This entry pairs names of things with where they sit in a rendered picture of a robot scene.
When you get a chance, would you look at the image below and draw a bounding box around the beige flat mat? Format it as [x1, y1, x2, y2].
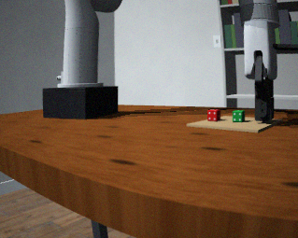
[187, 116, 283, 133]

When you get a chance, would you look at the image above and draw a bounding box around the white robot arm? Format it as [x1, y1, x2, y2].
[57, 0, 279, 88]

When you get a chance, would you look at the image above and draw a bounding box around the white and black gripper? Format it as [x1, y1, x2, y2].
[241, 19, 280, 121]

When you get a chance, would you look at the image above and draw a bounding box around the red die with white pips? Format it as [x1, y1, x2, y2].
[207, 109, 220, 121]

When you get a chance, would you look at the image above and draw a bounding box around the green die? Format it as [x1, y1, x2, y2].
[233, 110, 245, 122]

